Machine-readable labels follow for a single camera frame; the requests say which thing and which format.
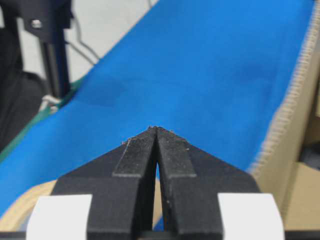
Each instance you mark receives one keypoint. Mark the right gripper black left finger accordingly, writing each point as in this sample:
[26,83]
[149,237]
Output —
[122,185]

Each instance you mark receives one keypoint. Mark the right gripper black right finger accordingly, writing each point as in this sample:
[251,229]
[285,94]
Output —
[190,180]

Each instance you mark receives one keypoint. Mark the brown cardboard box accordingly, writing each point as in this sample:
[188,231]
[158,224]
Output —
[277,169]

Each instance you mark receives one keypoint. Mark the blue table cloth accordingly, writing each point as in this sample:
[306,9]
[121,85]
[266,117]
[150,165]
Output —
[213,72]

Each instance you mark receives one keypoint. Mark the beige packing tape roll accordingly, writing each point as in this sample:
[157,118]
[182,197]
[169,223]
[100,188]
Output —
[16,215]

